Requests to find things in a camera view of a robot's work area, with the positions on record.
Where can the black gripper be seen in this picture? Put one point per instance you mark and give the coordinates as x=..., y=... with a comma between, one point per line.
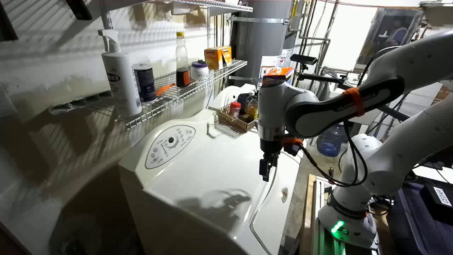
x=271, y=150

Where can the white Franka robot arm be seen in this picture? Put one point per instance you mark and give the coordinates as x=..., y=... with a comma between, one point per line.
x=320, y=110

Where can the white top-load washing machine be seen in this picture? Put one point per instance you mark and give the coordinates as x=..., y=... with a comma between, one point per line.
x=207, y=188

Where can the red lid jar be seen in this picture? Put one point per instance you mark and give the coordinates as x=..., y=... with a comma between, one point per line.
x=234, y=107

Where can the blue water jug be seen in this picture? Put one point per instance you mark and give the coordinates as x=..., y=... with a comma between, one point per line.
x=330, y=141

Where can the oval washer control panel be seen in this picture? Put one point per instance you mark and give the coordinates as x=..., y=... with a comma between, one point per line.
x=170, y=144

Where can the white jar purple lid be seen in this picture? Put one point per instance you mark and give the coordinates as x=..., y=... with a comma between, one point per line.
x=200, y=70

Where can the orange cardboard box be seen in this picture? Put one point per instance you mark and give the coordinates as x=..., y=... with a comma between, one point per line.
x=215, y=56

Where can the small orange object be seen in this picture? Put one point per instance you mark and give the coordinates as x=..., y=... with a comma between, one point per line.
x=164, y=89

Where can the clear bottle brown liquid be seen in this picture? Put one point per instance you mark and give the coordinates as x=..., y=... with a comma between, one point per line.
x=183, y=65

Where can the dark blue can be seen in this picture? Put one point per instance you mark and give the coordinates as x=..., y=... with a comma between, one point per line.
x=145, y=82

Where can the white pump bottle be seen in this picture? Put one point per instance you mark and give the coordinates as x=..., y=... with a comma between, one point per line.
x=122, y=79

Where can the black box white label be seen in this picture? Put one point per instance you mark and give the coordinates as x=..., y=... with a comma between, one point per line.
x=439, y=198

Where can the dark framed picture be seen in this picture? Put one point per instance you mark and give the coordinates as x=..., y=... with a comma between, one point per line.
x=391, y=32

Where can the black orange wrist camera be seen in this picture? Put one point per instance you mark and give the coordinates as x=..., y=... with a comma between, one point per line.
x=292, y=144

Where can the black stereo camera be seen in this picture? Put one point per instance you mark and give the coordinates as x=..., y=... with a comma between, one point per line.
x=303, y=58

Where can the gray metal duct pipe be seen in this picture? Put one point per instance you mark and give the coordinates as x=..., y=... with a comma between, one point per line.
x=262, y=32

